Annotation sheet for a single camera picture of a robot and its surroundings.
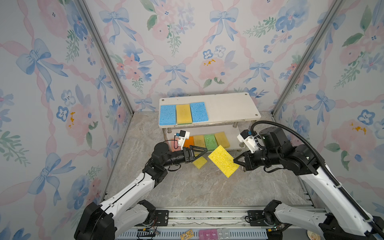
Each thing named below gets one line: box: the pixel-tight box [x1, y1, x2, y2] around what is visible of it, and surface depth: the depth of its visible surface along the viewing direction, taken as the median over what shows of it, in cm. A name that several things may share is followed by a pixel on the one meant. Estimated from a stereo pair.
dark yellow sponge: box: [214, 131, 230, 148], surface depth 95 cm
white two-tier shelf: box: [158, 92, 261, 151], surface depth 76 cm
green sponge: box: [204, 134, 219, 151], surface depth 97 cm
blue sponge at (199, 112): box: [190, 102, 209, 123], surface depth 73 cm
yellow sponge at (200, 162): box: [192, 156, 208, 170], surface depth 92 cm
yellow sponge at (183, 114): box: [176, 104, 192, 125], surface depth 72 cm
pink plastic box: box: [198, 229, 218, 240], surface depth 70 cm
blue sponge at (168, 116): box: [159, 105, 177, 126], surface depth 71 cm
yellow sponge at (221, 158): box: [208, 145, 240, 178], surface depth 64 cm
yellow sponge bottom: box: [193, 135, 206, 148], surface depth 96 cm
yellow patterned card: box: [180, 229, 194, 240], surface depth 70 cm
